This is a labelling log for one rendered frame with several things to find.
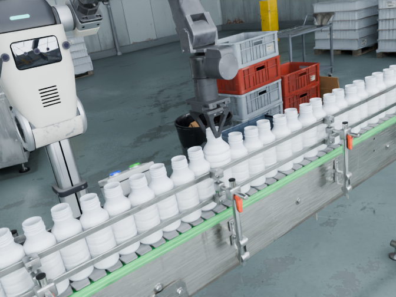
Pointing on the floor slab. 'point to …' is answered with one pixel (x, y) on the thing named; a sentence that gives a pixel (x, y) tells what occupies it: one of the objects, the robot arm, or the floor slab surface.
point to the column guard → (269, 15)
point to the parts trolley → (304, 41)
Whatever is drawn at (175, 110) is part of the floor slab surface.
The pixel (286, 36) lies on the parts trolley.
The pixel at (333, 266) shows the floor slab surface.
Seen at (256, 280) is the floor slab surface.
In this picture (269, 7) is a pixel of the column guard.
